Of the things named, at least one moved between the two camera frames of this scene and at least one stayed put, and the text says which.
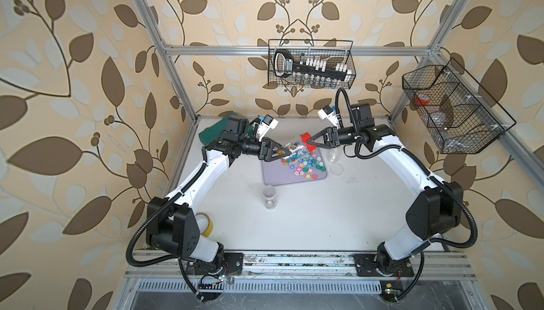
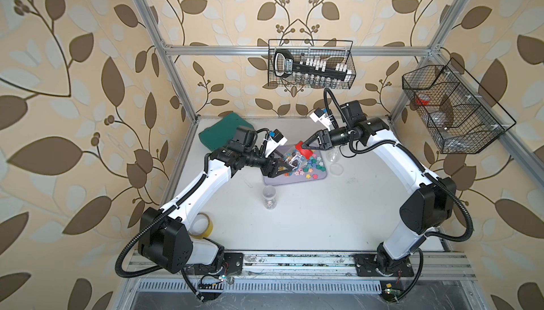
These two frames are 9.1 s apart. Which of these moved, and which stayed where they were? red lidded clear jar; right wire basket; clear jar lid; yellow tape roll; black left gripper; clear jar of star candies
Moved: red lidded clear jar; black left gripper
Stayed: clear jar of star candies; right wire basket; clear jar lid; yellow tape roll
